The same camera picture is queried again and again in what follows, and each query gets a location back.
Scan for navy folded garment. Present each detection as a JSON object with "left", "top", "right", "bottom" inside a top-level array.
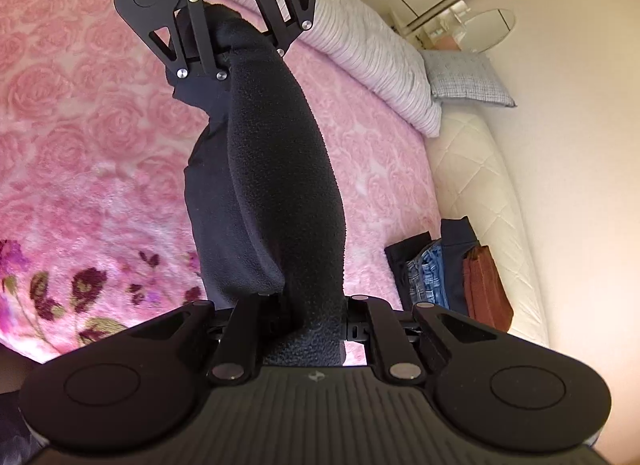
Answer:
[{"left": 440, "top": 216, "right": 482, "bottom": 318}]

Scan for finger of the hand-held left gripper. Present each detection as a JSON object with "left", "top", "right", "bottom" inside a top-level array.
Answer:
[
  {"left": 248, "top": 0, "right": 320, "bottom": 58},
  {"left": 142, "top": 0, "right": 232, "bottom": 83}
]

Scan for grey checked pillow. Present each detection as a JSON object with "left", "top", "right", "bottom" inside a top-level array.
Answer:
[{"left": 422, "top": 49, "right": 518, "bottom": 109}]

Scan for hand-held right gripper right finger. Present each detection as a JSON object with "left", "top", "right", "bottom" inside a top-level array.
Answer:
[{"left": 345, "top": 294, "right": 506, "bottom": 386}]

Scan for folded blue jeans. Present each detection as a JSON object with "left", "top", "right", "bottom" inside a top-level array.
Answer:
[{"left": 405, "top": 244, "right": 447, "bottom": 307}]

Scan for dark navy garment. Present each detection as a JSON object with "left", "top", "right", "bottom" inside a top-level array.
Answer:
[{"left": 172, "top": 4, "right": 348, "bottom": 371}]

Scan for rust brown folded garment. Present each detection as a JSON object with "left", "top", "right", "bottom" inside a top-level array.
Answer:
[{"left": 462, "top": 244, "right": 514, "bottom": 335}]

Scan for pink rose blanket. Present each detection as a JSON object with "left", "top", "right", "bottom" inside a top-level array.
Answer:
[{"left": 0, "top": 0, "right": 443, "bottom": 361}]

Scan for white ribbed quilt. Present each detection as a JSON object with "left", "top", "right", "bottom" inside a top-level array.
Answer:
[{"left": 282, "top": 0, "right": 443, "bottom": 140}]

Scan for round mirror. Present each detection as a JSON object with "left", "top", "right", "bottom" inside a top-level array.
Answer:
[{"left": 400, "top": 0, "right": 516, "bottom": 56}]

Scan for pink box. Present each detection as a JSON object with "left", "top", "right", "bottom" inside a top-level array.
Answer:
[{"left": 427, "top": 32, "right": 460, "bottom": 52}]

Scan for black folded garment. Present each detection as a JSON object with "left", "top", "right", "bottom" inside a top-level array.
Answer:
[{"left": 384, "top": 240, "right": 441, "bottom": 308}]

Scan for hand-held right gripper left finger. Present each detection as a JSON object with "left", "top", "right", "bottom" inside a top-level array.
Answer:
[{"left": 107, "top": 292, "right": 281, "bottom": 387}]

